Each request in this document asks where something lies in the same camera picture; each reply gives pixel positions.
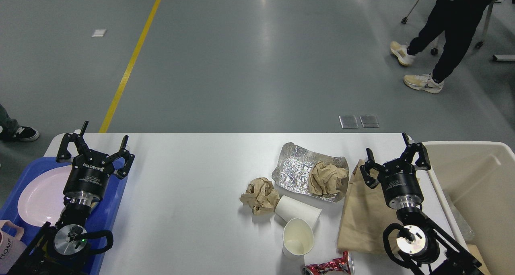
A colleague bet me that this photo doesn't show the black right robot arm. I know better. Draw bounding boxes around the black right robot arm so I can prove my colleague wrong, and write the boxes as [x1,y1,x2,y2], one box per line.
[359,133,482,275]

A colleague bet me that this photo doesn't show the grey office chair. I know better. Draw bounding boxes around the grey office chair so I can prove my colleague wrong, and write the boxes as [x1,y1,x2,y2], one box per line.
[401,0,503,56]

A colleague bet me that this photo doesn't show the crumpled brown paper ball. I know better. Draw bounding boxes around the crumpled brown paper ball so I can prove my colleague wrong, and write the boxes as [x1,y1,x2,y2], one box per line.
[239,177,280,215]

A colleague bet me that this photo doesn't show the right metal floor plate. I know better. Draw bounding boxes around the right metal floor plate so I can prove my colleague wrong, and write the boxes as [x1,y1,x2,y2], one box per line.
[359,115,380,128]

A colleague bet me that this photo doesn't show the crushed red can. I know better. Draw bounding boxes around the crushed red can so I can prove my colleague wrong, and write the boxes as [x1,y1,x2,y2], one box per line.
[301,251,355,275]

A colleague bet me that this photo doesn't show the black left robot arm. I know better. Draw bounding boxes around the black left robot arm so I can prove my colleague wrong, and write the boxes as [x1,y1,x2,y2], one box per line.
[7,121,135,275]

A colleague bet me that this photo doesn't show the pink plate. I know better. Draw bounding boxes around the pink plate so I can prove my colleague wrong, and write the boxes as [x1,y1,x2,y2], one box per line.
[18,165,72,227]

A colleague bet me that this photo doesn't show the aluminium foil sheet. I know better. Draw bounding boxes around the aluminium foil sheet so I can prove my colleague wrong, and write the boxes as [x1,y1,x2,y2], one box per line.
[272,142,349,203]

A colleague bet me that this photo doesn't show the grey bar on floor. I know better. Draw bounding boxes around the grey bar on floor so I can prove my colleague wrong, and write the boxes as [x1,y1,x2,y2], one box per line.
[492,54,515,62]

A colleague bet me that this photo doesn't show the brown paper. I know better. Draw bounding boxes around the brown paper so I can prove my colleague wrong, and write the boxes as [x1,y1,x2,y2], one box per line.
[308,161,349,196]

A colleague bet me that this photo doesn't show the left metal floor plate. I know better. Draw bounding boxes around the left metal floor plate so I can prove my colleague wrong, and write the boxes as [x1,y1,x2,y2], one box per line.
[339,115,359,129]

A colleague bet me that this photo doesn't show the blue plastic tray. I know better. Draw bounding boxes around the blue plastic tray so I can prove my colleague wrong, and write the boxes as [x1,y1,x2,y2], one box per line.
[1,157,126,254]

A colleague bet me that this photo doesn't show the metal floor plate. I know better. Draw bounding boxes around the metal floor plate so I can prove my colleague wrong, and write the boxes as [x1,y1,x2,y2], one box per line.
[339,115,359,129]
[359,115,380,128]

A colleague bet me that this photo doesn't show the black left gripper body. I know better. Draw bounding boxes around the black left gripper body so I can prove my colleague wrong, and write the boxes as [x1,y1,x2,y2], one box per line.
[63,161,115,203]

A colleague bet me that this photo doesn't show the pink HOME mug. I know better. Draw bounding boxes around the pink HOME mug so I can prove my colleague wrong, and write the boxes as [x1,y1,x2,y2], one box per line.
[0,220,27,275]

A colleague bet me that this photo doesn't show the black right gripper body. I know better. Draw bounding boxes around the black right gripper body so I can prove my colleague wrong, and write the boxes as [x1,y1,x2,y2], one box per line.
[380,162,424,209]

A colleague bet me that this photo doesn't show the beige plastic bin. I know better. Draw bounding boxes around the beige plastic bin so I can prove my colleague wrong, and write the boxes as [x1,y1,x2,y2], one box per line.
[424,141,515,275]

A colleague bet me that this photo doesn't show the brown paper bag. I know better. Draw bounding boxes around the brown paper bag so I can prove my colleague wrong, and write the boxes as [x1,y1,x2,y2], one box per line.
[336,159,400,254]

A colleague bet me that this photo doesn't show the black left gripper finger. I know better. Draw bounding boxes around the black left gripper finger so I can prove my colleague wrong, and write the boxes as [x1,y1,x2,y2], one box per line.
[107,135,135,180]
[56,121,89,165]

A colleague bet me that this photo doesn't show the white paper cup lying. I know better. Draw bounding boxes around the white paper cup lying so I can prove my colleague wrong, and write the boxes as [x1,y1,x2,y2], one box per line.
[275,195,322,229]

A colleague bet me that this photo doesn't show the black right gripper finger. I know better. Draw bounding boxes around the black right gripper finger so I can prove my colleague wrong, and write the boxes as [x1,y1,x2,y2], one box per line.
[400,132,432,171]
[359,148,389,189]

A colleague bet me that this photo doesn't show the person in tan sneakers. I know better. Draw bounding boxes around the person in tan sneakers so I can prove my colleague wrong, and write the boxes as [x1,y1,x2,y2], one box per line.
[390,0,495,94]

